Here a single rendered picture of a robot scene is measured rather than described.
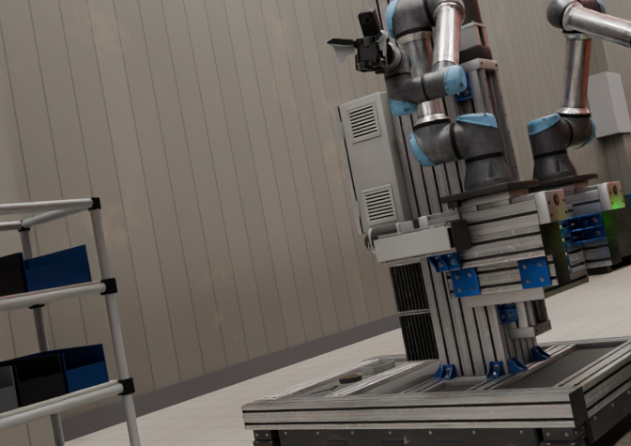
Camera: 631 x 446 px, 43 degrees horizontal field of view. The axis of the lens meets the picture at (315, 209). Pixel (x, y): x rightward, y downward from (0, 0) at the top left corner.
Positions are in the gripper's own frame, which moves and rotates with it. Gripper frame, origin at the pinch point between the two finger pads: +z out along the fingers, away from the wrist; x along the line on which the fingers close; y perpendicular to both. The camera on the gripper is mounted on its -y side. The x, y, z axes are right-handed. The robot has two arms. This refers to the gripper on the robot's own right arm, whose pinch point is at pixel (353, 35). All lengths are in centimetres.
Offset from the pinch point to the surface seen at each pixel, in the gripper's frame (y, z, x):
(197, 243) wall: 60, -250, 219
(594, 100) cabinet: -83, -984, 40
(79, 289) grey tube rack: 61, 14, 81
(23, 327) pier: 91, -102, 223
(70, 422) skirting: 148, -140, 233
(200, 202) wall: 33, -258, 220
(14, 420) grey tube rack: 90, 39, 82
